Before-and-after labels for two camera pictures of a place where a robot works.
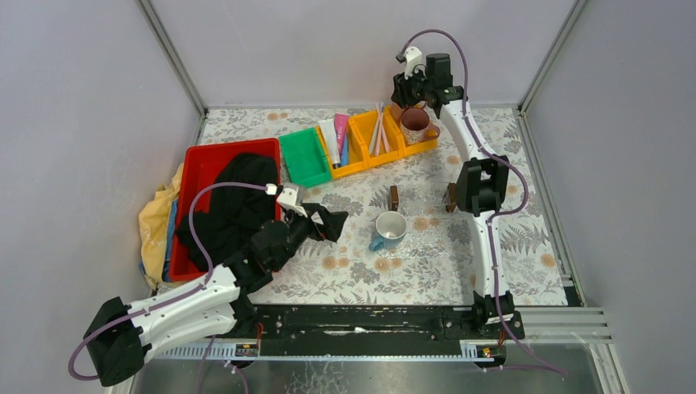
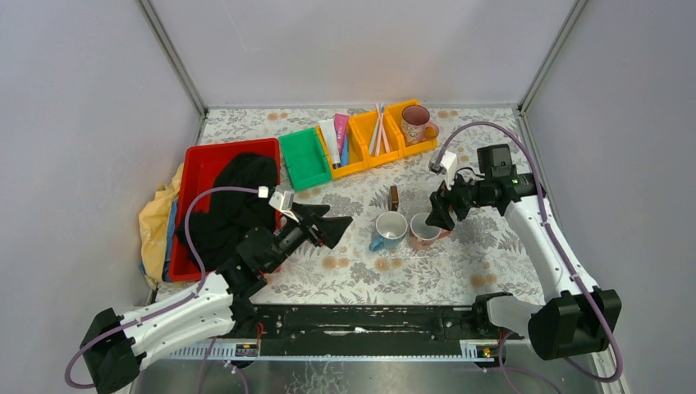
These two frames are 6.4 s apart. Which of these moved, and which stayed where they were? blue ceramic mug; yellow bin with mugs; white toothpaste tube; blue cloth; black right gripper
Moved: black right gripper
Stayed: white toothpaste tube; blue ceramic mug; blue cloth; yellow bin with mugs
